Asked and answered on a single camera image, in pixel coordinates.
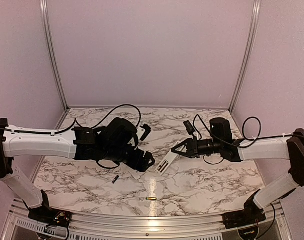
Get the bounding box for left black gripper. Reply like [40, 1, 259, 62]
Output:
[103, 145, 157, 173]

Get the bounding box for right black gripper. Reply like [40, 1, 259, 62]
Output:
[171, 136, 223, 159]

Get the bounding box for white remote control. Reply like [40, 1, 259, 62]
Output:
[155, 141, 181, 176]

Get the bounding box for white battery cover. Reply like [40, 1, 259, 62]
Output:
[129, 171, 140, 180]

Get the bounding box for black battery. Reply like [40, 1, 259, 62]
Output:
[112, 175, 120, 184]

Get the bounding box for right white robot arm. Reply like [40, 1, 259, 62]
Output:
[171, 117, 304, 224]

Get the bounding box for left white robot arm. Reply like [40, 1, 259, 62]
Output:
[0, 117, 155, 223]

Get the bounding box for green gold battery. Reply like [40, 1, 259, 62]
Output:
[145, 197, 157, 201]

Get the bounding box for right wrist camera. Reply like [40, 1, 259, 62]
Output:
[183, 120, 196, 138]

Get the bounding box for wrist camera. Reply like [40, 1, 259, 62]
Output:
[137, 123, 151, 141]
[183, 120, 196, 138]

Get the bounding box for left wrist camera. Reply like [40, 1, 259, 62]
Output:
[137, 123, 151, 141]

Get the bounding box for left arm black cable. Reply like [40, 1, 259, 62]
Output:
[0, 104, 142, 171]

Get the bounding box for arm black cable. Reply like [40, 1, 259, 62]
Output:
[192, 114, 303, 165]
[0, 104, 142, 171]

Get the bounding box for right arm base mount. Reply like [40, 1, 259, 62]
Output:
[222, 190, 267, 229]

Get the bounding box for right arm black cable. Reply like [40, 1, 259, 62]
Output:
[192, 114, 303, 165]

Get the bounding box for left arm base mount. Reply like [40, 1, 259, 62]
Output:
[28, 190, 72, 228]

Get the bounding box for front aluminium rail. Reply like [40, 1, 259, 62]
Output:
[1, 204, 293, 240]

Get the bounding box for right aluminium frame post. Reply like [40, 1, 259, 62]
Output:
[228, 0, 262, 115]

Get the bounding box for aluminium frame post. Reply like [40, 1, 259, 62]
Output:
[228, 0, 262, 115]
[40, 0, 69, 112]

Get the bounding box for left aluminium frame post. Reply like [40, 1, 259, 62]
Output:
[40, 0, 69, 112]

